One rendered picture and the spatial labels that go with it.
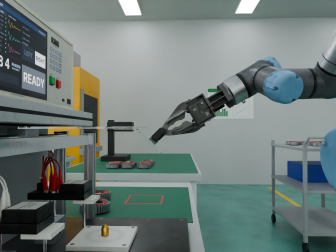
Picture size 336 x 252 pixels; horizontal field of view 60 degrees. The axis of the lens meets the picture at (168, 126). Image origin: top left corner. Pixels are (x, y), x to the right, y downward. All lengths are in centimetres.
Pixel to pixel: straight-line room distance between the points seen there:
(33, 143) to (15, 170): 27
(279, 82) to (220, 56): 539
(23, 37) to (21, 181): 42
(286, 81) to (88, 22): 598
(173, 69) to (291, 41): 240
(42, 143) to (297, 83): 57
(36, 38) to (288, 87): 58
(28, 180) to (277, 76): 74
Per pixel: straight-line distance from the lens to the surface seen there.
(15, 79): 66
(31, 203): 61
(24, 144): 61
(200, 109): 76
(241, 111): 598
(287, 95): 72
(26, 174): 95
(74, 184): 79
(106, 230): 82
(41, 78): 75
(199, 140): 585
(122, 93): 600
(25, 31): 71
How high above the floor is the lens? 106
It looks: 1 degrees up
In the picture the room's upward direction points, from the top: straight up
